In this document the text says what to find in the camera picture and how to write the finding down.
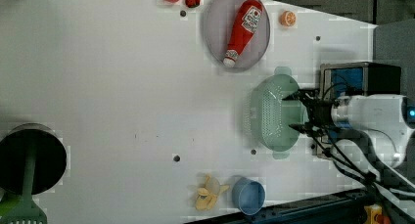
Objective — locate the blue cup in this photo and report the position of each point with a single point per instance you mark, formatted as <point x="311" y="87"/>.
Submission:
<point x="248" y="195"/>

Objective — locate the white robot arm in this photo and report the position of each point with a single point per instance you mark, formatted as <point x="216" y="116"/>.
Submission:
<point x="387" y="119"/>

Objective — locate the black round pan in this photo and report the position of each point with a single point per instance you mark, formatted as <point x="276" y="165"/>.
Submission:
<point x="51" y="158"/>

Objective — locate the grey side table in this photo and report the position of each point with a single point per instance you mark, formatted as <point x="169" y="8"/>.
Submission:
<point x="394" y="44"/>

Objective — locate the red ketchup bottle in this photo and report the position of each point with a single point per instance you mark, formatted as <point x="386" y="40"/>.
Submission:
<point x="243" y="30"/>

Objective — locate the orange slice toy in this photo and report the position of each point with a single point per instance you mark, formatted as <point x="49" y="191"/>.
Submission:
<point x="288" y="18"/>

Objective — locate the grey round plate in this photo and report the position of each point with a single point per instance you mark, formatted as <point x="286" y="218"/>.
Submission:
<point x="218" y="23"/>

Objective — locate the dark red strawberry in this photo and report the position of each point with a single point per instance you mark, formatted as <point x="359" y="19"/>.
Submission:
<point x="192" y="3"/>

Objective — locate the green plastic strainer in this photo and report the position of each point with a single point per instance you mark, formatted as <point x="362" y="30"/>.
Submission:
<point x="271" y="114"/>

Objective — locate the green spatula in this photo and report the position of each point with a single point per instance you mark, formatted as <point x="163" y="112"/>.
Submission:
<point x="26" y="211"/>

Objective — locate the black toaster oven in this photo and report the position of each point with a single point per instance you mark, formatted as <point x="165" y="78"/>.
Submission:
<point x="357" y="79"/>

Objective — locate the yellow banana toy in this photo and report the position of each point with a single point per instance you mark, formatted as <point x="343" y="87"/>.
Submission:
<point x="207" y="196"/>

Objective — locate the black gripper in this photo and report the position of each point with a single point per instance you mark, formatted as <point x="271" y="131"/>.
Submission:
<point x="318" y="111"/>

